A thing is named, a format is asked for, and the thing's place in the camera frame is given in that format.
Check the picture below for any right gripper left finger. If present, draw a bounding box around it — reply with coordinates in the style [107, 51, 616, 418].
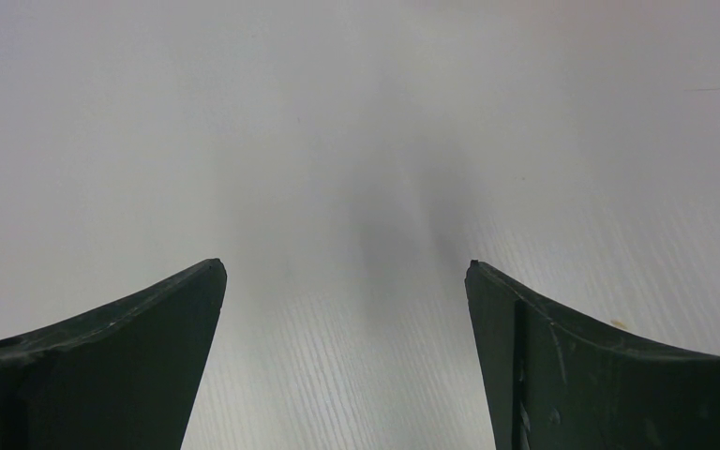
[0, 259, 227, 449]

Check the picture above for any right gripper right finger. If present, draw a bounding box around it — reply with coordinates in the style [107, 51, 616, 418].
[465, 260, 720, 449]

